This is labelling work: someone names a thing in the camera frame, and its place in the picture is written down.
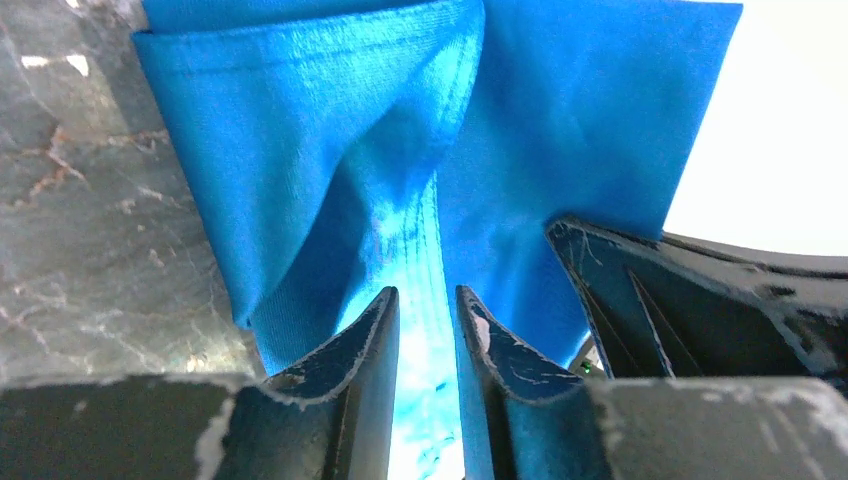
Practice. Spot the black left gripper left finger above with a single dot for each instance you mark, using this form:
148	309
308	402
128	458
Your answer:
327	416

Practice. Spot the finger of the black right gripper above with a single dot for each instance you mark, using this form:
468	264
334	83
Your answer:
681	307

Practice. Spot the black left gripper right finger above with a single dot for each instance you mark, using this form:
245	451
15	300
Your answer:
525	417

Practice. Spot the blue cloth napkin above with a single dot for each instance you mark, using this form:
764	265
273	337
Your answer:
334	148

